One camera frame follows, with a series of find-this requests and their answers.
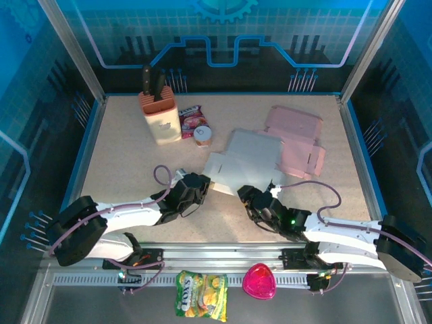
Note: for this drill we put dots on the white paper box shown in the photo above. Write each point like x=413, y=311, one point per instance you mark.
x=246, y=158

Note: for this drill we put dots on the pink paper box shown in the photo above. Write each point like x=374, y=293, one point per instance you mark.
x=297, y=135

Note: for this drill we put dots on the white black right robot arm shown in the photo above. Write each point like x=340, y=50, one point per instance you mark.
x=341, y=229

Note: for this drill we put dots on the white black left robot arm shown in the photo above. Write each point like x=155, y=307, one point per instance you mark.
x=77, y=233

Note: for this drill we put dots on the small tin can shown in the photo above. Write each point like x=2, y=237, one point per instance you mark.
x=202, y=135

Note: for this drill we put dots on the red candy bag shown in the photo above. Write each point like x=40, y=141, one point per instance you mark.
x=190, y=118

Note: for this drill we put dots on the pink triangular plastic container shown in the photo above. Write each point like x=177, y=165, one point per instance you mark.
x=259, y=281

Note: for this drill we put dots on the beige knife block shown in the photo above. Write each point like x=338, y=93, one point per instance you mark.
x=162, y=125

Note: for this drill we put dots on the black controller board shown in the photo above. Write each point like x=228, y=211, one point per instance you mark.
x=315, y=281
x=130, y=278

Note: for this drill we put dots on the yellow green candy bag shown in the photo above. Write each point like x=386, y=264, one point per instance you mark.
x=202, y=295

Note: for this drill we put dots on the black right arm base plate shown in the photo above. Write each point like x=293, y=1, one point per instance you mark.
x=292, y=258

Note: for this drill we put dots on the aluminium front rail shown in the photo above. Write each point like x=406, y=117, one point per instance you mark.
x=219, y=256

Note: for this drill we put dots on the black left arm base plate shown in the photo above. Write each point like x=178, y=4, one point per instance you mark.
x=153, y=258

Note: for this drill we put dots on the aluminium frame post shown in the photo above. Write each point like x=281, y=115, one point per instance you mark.
x=366, y=57
x=74, y=57

